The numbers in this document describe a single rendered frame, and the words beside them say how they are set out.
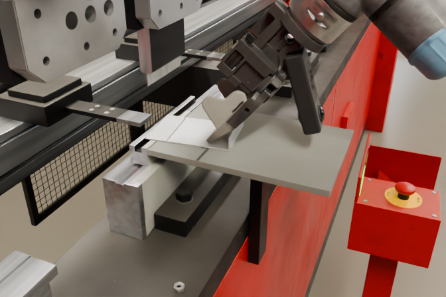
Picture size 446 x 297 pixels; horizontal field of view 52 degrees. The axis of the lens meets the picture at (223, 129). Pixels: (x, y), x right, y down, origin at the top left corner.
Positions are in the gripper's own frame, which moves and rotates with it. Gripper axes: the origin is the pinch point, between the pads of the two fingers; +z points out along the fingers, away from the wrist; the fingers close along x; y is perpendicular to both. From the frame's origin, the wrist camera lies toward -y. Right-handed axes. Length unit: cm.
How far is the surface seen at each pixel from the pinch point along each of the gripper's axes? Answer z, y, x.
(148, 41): -4.3, 16.2, 3.0
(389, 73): 23, -70, -213
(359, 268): 58, -88, -88
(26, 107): 20.7, 25.6, 2.3
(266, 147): -3.8, -6.1, 1.7
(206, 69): 25, 9, -60
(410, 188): -4.9, -37.1, -23.6
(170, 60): -1.5, 12.8, -2.1
